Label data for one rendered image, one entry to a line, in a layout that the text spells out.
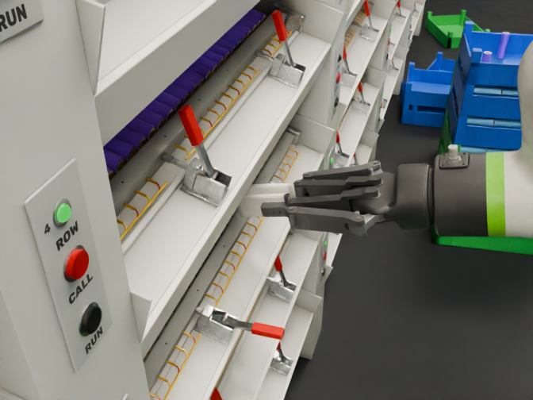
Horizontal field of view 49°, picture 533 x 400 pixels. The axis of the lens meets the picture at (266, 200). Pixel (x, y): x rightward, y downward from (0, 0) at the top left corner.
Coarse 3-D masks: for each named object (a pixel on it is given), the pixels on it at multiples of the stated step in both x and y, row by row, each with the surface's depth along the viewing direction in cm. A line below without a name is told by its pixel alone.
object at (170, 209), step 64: (192, 64) 69; (256, 64) 77; (320, 64) 85; (128, 128) 58; (192, 128) 52; (256, 128) 66; (128, 192) 50; (192, 192) 55; (128, 256) 48; (192, 256) 50
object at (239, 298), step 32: (288, 128) 97; (320, 128) 97; (288, 160) 96; (320, 160) 98; (256, 224) 82; (288, 224) 84; (256, 256) 78; (256, 288) 74; (192, 352) 64; (224, 352) 66; (192, 384) 62
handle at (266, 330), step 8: (224, 320) 66; (232, 320) 66; (240, 328) 65; (248, 328) 65; (256, 328) 65; (264, 328) 65; (272, 328) 65; (280, 328) 64; (264, 336) 65; (272, 336) 64; (280, 336) 64
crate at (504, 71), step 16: (464, 32) 147; (480, 32) 148; (464, 48) 143; (480, 48) 132; (496, 48) 149; (512, 48) 149; (464, 64) 141; (480, 64) 132; (496, 64) 132; (512, 64) 131; (480, 80) 135; (496, 80) 134; (512, 80) 133
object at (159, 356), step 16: (288, 144) 95; (272, 160) 90; (272, 176) 88; (240, 224) 78; (224, 240) 75; (224, 256) 73; (208, 272) 70; (192, 288) 68; (208, 288) 70; (224, 288) 71; (192, 304) 66; (176, 320) 64; (160, 336) 62; (176, 336) 63; (192, 336) 64; (160, 352) 61; (144, 368) 59; (160, 368) 59
